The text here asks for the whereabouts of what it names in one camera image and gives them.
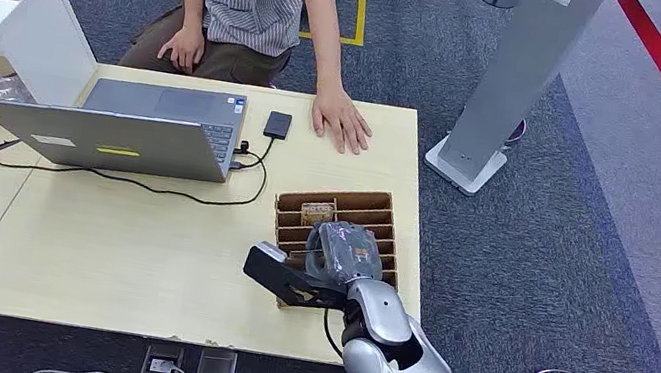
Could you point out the person's right hand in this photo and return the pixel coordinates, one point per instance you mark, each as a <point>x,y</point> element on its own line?
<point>182,47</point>

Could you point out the person's left hand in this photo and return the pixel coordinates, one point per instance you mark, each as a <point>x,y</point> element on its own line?
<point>340,118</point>

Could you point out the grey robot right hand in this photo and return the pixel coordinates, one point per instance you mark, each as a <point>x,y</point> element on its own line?
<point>341,251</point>

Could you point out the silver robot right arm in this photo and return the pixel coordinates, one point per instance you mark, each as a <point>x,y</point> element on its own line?
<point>407,372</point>

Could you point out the person's left forearm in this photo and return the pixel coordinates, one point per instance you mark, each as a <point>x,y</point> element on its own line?
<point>325,36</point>

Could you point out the cardboard slotted card holder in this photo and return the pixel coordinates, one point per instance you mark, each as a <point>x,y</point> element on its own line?
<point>360,211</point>

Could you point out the brown printed card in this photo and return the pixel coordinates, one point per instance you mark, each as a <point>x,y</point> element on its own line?
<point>317,212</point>

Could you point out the small black card reader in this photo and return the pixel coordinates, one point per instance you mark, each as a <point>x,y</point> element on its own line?
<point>278,124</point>

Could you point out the grey laptop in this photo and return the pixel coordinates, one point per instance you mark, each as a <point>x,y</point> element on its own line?
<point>110,138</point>

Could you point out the grey floor socket plate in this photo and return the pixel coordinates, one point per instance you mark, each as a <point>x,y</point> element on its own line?
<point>216,368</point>

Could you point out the dark round floor object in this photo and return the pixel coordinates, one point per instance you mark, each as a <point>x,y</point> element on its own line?
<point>517,132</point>

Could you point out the grey pillar kiosk stand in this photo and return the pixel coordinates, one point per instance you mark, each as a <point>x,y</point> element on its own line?
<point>517,75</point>

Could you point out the floor socket with plug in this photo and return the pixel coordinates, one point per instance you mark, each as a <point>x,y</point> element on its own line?
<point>162,364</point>

